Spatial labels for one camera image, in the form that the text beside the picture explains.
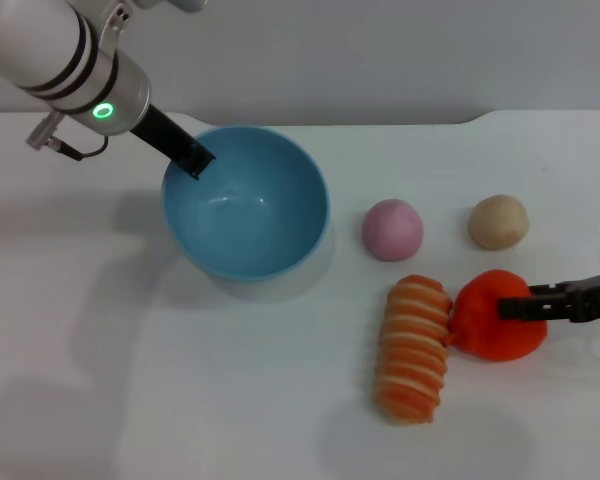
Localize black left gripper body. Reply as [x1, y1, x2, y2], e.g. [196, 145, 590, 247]
[129, 104, 201, 169]

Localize left gripper cable with connector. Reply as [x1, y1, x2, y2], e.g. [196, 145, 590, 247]
[26, 110, 109, 161]

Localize red-orange soft toy orange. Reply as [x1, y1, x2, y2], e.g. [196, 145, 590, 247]
[447, 268, 550, 362]

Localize orange white striped bread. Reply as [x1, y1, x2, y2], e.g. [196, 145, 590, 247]
[372, 274, 454, 427]

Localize beige round bun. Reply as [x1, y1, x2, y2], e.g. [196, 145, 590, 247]
[468, 194, 530, 250]

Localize blue bowl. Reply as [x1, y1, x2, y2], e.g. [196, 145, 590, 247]
[160, 124, 330, 284]

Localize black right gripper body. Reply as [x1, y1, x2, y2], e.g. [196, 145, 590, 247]
[569, 273, 600, 325]

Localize pink round bun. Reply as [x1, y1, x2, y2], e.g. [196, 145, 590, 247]
[362, 198, 425, 262]

